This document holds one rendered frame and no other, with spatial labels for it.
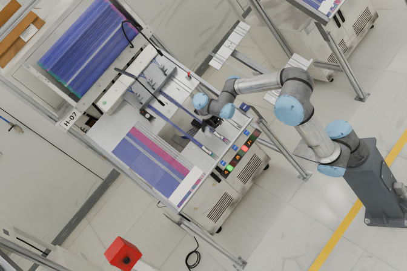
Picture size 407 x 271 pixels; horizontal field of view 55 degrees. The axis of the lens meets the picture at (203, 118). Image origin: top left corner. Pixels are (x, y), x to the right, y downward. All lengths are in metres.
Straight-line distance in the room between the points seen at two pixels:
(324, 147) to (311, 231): 0.98
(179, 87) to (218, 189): 0.80
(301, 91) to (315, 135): 0.22
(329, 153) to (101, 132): 1.29
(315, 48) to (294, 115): 1.53
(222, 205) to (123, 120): 0.96
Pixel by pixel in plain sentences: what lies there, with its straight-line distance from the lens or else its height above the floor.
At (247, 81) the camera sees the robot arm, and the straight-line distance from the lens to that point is 1.76.
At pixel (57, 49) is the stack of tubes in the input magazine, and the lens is 2.21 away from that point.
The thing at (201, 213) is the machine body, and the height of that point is 0.29.
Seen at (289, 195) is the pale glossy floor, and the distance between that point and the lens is 2.78.
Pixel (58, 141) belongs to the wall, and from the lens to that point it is 3.92.
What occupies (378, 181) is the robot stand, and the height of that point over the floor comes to 0.42.
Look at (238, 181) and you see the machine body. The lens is 2.81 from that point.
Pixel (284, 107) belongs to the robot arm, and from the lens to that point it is 1.48.
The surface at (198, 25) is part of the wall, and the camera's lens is 4.27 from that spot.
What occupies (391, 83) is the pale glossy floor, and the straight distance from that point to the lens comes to 3.03.
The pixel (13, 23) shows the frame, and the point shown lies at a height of 1.88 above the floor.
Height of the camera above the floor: 2.15
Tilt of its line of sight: 34 degrees down
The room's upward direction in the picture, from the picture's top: 44 degrees counter-clockwise
